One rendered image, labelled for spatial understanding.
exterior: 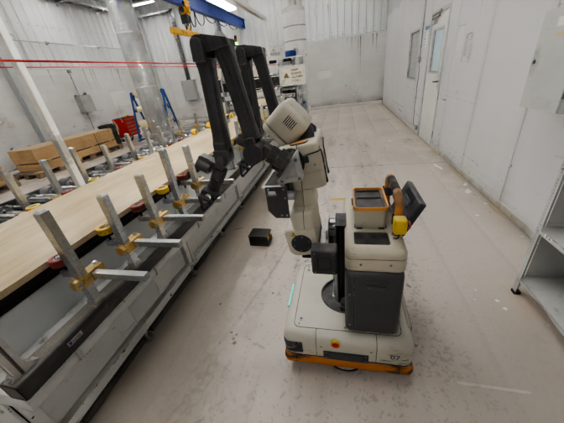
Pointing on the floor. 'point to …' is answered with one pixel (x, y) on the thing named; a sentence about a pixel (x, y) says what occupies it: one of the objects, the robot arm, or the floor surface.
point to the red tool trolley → (127, 125)
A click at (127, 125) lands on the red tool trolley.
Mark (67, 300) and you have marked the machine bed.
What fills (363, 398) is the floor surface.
